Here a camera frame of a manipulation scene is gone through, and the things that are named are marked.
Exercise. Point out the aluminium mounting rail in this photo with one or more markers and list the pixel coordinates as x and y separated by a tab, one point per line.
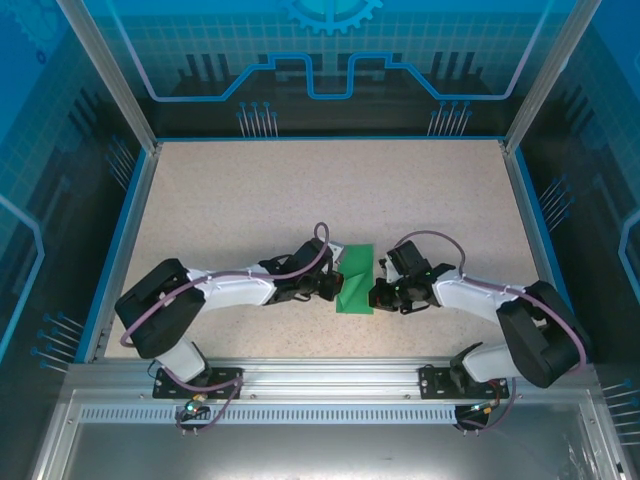
325	375

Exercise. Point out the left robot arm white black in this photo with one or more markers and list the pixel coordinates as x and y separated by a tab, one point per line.
235	290

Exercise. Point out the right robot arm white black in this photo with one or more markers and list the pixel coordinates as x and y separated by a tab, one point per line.
475	295

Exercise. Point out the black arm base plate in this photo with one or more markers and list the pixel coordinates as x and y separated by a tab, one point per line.
167	387
431	382

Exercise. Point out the aluminium frame post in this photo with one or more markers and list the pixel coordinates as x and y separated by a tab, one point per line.
114	75
550	75

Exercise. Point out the slotted metal strip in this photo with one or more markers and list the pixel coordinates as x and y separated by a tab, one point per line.
325	414

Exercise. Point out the green paper sheet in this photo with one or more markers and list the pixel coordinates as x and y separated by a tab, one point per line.
355	302

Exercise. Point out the aluminium side rail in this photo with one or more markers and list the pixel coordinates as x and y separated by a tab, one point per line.
522	200
140	200

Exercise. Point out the sheet metal tray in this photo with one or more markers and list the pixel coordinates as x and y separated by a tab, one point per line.
325	450

